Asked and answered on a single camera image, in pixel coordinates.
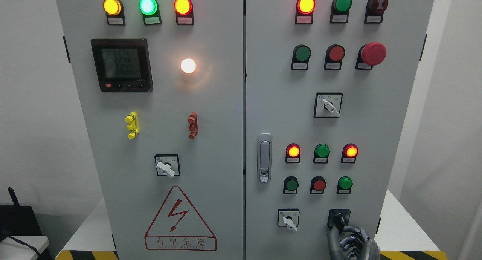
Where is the white selector switch left door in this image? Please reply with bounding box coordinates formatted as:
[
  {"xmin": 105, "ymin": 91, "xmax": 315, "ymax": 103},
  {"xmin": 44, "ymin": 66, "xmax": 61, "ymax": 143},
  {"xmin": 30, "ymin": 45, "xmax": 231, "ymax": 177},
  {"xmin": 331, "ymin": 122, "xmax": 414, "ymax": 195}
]
[{"xmin": 154, "ymin": 154, "xmax": 181, "ymax": 178}]

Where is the green indicator middle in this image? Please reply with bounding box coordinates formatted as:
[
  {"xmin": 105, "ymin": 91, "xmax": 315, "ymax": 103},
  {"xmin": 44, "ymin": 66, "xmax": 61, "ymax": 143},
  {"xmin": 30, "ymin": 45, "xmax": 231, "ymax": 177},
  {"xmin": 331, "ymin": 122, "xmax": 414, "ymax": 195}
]
[{"xmin": 313, "ymin": 144, "xmax": 330, "ymax": 164}]

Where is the white selector switch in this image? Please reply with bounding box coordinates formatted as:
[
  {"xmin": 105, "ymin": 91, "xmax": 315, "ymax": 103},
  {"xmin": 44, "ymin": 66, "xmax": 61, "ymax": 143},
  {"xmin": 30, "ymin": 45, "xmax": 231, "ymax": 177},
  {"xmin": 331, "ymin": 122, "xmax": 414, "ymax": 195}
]
[
  {"xmin": 314, "ymin": 92, "xmax": 343, "ymax": 118},
  {"xmin": 277, "ymin": 208, "xmax": 300, "ymax": 232}
]

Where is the green push button lower left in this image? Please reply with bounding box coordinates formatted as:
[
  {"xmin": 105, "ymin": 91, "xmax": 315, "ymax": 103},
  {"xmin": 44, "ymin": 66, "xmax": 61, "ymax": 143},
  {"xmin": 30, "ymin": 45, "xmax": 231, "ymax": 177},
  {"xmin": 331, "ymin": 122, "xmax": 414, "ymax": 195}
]
[{"xmin": 283, "ymin": 176, "xmax": 299, "ymax": 194}]

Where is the black digital power meter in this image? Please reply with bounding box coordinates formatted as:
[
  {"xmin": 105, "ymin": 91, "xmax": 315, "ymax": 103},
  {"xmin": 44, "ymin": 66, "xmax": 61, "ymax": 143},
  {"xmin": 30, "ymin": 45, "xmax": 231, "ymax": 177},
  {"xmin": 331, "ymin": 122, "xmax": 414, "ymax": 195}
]
[{"xmin": 90, "ymin": 38, "xmax": 153, "ymax": 92}]

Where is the red terminal handle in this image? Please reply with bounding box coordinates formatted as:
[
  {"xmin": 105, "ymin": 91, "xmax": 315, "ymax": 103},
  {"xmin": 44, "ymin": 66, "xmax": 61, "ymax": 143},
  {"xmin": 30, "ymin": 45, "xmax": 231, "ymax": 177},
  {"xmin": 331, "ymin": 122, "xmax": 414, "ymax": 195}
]
[{"xmin": 188, "ymin": 112, "xmax": 198, "ymax": 139}]

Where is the red push button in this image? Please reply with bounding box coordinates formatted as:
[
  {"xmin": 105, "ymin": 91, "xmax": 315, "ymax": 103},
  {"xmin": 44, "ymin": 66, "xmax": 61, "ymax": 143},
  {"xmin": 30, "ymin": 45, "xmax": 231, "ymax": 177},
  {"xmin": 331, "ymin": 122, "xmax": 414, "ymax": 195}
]
[
  {"xmin": 310, "ymin": 176, "xmax": 327, "ymax": 194},
  {"xmin": 324, "ymin": 44, "xmax": 345, "ymax": 70}
]

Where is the red electric hazard sticker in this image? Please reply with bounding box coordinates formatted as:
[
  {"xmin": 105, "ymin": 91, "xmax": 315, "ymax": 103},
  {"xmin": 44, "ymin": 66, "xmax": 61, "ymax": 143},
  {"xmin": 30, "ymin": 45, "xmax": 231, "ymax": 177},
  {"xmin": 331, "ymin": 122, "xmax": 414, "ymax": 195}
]
[{"xmin": 144, "ymin": 185, "xmax": 217, "ymax": 251}]

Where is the red indicator middle right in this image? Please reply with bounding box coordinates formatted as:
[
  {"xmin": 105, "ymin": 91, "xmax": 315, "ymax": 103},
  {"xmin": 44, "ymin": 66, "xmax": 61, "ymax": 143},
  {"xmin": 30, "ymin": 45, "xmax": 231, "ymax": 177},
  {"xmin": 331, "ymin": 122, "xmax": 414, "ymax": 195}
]
[{"xmin": 340, "ymin": 143, "xmax": 359, "ymax": 164}]

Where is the yellow indicator light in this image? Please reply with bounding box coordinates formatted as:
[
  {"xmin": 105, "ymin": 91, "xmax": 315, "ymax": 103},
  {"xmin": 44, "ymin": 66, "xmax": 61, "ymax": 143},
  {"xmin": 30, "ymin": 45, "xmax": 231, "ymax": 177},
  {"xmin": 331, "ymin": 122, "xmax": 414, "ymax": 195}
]
[{"xmin": 103, "ymin": 0, "xmax": 125, "ymax": 25}]

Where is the white selector switch upper right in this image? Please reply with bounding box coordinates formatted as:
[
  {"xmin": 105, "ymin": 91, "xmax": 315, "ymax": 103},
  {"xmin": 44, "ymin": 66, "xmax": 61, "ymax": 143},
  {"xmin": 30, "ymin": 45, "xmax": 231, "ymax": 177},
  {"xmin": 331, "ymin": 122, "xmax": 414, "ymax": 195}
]
[{"xmin": 314, "ymin": 92, "xmax": 343, "ymax": 118}]

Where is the grey electrical control cabinet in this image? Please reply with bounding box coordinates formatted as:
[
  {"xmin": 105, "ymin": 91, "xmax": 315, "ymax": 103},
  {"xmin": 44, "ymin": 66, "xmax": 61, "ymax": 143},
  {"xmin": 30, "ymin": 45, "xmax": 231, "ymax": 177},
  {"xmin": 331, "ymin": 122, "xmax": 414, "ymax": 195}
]
[{"xmin": 56, "ymin": 0, "xmax": 434, "ymax": 260}]

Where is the silver door latch handle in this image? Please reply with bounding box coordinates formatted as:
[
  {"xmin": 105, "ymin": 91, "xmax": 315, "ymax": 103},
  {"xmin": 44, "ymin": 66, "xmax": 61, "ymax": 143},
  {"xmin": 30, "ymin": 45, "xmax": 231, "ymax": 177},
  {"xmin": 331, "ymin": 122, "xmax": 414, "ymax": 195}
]
[{"xmin": 256, "ymin": 133, "xmax": 272, "ymax": 184}]

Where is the red push button upper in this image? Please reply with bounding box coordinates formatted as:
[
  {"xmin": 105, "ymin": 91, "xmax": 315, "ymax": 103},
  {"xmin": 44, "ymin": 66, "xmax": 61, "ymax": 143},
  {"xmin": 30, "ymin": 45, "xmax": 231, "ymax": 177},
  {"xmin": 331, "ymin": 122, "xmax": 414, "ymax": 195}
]
[{"xmin": 324, "ymin": 44, "xmax": 345, "ymax": 70}]

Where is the white glowing lamp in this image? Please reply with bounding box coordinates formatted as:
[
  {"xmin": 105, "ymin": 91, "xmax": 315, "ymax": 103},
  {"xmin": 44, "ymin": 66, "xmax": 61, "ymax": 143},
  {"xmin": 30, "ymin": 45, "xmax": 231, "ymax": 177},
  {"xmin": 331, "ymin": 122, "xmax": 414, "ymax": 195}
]
[{"xmin": 180, "ymin": 58, "xmax": 197, "ymax": 74}]

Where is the red lit indicator top right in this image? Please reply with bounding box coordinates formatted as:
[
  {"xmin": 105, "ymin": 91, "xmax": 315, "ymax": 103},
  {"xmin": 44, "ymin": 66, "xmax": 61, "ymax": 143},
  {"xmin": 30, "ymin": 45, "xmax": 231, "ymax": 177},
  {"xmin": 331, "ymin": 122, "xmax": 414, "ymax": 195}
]
[{"xmin": 295, "ymin": 0, "xmax": 316, "ymax": 24}]

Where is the dark red buzzer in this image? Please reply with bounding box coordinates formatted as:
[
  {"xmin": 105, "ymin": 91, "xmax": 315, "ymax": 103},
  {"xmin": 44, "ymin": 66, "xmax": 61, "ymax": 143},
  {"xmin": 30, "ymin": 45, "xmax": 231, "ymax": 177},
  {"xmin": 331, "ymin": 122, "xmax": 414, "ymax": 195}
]
[{"xmin": 364, "ymin": 0, "xmax": 389, "ymax": 24}]

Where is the white selector switch lower right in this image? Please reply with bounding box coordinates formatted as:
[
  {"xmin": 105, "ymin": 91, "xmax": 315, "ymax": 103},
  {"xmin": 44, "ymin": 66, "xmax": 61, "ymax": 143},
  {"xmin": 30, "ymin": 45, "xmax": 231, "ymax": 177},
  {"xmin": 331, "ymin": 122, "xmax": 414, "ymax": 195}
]
[{"xmin": 277, "ymin": 208, "xmax": 300, "ymax": 232}]

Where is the black rotary knob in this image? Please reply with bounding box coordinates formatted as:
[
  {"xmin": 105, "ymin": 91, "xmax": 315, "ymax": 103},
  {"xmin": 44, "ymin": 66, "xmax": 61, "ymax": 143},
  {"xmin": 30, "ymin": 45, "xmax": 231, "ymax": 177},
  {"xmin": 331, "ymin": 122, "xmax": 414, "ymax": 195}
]
[{"xmin": 327, "ymin": 209, "xmax": 351, "ymax": 234}]

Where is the white table with cable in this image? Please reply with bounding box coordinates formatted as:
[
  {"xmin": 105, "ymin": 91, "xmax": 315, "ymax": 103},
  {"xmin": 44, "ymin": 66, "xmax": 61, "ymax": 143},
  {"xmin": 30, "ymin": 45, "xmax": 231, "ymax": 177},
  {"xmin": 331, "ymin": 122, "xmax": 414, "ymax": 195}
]
[{"xmin": 0, "ymin": 236, "xmax": 49, "ymax": 260}]

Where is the green push button lower right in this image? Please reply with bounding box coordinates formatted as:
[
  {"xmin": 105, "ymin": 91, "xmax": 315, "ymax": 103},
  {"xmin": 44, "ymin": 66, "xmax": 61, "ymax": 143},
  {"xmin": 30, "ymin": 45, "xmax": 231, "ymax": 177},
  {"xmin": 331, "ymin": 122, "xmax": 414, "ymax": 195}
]
[{"xmin": 336, "ymin": 176, "xmax": 354, "ymax": 195}]

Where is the black box with antenna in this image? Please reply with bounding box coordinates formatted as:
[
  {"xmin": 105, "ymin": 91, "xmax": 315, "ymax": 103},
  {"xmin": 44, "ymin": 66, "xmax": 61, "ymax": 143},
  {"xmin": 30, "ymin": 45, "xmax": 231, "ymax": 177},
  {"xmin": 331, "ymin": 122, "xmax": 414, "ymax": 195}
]
[{"xmin": 0, "ymin": 187, "xmax": 42, "ymax": 241}]

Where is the green lit indicator light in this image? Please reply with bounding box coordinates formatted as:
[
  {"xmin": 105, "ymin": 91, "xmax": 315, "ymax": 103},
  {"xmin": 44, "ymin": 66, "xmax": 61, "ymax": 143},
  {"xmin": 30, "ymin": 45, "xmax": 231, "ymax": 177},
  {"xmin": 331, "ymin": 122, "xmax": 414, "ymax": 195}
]
[{"xmin": 139, "ymin": 0, "xmax": 162, "ymax": 25}]

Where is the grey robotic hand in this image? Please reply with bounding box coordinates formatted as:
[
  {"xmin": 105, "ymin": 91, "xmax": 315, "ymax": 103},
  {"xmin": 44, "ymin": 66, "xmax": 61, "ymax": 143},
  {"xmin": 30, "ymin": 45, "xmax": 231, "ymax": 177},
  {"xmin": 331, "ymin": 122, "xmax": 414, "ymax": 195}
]
[{"xmin": 327, "ymin": 226, "xmax": 381, "ymax": 260}]

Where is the green indicator top right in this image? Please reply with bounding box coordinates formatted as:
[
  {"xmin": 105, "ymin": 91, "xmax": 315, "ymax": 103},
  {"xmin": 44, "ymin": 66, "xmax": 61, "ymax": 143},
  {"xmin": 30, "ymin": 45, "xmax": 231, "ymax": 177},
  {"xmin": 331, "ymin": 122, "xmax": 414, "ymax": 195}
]
[{"xmin": 330, "ymin": 0, "xmax": 352, "ymax": 24}]

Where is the red emergency stop button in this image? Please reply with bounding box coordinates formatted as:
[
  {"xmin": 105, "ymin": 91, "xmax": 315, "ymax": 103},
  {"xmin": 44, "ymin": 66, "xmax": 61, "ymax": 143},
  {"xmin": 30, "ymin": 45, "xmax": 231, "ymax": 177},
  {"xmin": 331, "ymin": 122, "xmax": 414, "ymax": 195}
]
[{"xmin": 355, "ymin": 41, "xmax": 387, "ymax": 70}]

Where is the red lit indicator left door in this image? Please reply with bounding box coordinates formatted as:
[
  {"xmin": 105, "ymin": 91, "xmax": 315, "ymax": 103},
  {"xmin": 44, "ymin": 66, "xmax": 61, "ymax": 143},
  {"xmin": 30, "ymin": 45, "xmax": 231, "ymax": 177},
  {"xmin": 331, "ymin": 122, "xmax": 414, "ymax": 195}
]
[{"xmin": 174, "ymin": 0, "xmax": 194, "ymax": 25}]

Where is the red indicator middle left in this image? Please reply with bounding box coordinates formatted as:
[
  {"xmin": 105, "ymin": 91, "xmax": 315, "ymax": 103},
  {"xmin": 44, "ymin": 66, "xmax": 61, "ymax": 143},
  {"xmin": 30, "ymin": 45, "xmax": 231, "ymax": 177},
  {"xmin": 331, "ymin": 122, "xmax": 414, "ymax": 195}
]
[{"xmin": 285, "ymin": 143, "xmax": 300, "ymax": 164}]

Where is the green push button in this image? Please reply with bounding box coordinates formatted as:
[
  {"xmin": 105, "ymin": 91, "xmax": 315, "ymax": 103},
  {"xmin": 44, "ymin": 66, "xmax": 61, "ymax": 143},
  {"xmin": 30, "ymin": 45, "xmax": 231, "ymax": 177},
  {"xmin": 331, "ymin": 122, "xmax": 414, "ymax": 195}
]
[
  {"xmin": 336, "ymin": 176, "xmax": 354, "ymax": 195},
  {"xmin": 291, "ymin": 45, "xmax": 311, "ymax": 71},
  {"xmin": 283, "ymin": 176, "xmax": 299, "ymax": 194}
]

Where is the red push button lower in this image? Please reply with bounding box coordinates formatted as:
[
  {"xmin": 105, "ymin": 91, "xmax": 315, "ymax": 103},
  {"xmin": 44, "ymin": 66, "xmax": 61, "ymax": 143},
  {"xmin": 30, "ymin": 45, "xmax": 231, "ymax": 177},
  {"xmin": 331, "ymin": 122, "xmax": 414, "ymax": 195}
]
[{"xmin": 310, "ymin": 176, "xmax": 327, "ymax": 194}]

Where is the yellow terminal handle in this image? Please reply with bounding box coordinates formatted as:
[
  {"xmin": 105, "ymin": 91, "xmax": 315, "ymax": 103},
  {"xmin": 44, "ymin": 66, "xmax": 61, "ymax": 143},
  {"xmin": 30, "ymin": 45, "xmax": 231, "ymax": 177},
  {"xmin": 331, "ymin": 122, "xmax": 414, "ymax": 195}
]
[{"xmin": 125, "ymin": 111, "xmax": 139, "ymax": 139}]

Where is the green push button upper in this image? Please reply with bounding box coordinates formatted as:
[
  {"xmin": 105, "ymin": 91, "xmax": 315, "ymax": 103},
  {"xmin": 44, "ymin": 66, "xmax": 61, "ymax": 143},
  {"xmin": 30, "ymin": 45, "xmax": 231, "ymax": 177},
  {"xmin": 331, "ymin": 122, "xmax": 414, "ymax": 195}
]
[{"xmin": 291, "ymin": 45, "xmax": 311, "ymax": 71}]

